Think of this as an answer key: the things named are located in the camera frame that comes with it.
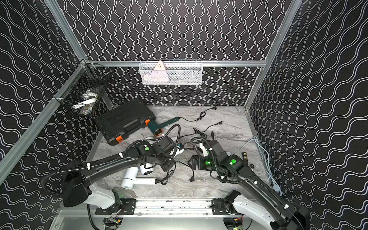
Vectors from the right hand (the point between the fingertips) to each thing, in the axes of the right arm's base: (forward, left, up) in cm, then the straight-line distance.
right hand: (195, 162), depth 75 cm
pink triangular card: (+48, +22, +22) cm, 57 cm away
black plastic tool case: (+30, +53, -7) cm, 62 cm away
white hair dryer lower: (-6, +35, -9) cm, 36 cm away
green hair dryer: (+29, +26, -9) cm, 40 cm away
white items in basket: (+25, +58, +20) cm, 66 cm away
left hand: (+1, +12, -1) cm, 12 cm away
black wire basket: (+41, +72, +14) cm, 84 cm away
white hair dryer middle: (-7, +22, +8) cm, 25 cm away
